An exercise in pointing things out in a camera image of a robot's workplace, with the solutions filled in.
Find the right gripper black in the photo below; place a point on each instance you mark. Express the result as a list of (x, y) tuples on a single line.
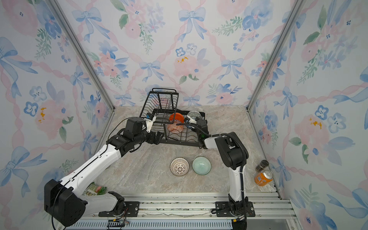
[(199, 121)]

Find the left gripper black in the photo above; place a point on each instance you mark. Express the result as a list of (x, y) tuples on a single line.
[(158, 138)]

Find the green patterned ceramic bowl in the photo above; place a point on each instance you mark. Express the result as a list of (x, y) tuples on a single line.
[(194, 114)]

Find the red patterned ceramic bowl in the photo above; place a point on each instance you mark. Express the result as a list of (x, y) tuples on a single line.
[(175, 127)]

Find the orange plastic bowl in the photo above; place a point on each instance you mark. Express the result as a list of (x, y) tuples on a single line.
[(177, 117)]

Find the mint green ceramic bowl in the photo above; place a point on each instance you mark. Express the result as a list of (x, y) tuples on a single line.
[(201, 166)]

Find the brown lattice ceramic bowl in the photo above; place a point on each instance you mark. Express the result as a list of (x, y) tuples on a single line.
[(179, 167)]

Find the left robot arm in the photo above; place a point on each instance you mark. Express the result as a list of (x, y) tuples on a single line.
[(64, 200)]

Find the orange can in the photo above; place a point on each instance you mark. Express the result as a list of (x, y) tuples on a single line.
[(264, 177)]

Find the green snack packet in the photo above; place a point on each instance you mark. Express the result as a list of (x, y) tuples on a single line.
[(95, 190)]

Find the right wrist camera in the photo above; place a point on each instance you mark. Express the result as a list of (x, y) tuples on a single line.
[(189, 120)]

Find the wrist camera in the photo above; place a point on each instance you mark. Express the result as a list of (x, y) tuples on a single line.
[(149, 119), (189, 120)]

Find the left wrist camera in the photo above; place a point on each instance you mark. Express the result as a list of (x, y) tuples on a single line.
[(149, 119)]

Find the black wire dish rack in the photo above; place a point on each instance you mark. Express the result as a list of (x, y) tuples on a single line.
[(162, 103)]

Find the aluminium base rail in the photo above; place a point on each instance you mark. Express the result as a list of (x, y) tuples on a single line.
[(196, 211)]

